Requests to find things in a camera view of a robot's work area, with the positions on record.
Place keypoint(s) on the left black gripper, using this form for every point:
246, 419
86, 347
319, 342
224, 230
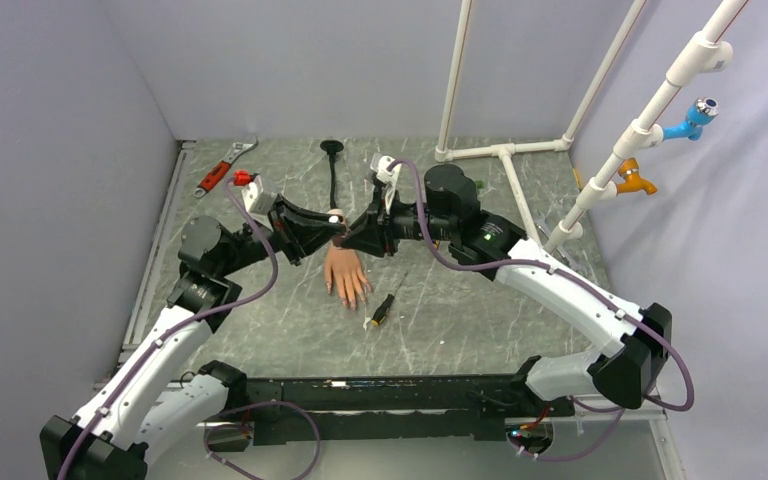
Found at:
300, 241

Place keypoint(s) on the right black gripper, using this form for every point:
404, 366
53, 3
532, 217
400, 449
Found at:
375, 231

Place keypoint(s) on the glitter nail polish bottle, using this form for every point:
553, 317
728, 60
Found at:
337, 217

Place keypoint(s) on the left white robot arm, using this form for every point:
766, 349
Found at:
133, 420

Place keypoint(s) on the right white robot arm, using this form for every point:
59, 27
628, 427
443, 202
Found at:
628, 343

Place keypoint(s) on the mannequin practice hand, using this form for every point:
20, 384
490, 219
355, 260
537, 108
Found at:
344, 276

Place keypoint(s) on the near black yellow screwdriver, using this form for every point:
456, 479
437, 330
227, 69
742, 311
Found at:
380, 314

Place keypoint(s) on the black hand stand stem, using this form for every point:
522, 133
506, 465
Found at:
332, 148

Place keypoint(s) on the red adjustable wrench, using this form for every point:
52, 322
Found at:
218, 172

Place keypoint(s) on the silver open-end wrench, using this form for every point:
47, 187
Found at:
571, 262

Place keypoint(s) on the orange faucet valve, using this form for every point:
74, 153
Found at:
632, 181

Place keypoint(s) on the blue faucet valve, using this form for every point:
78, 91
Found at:
701, 113

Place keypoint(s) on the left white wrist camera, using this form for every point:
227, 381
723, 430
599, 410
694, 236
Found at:
257, 193

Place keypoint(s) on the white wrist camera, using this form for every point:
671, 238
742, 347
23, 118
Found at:
257, 193
386, 171

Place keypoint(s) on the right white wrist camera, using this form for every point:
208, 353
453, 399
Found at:
386, 171

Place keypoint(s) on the black base frame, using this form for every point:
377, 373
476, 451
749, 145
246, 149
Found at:
482, 407

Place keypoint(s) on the white pvc pipe frame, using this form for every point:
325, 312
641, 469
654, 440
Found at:
645, 80

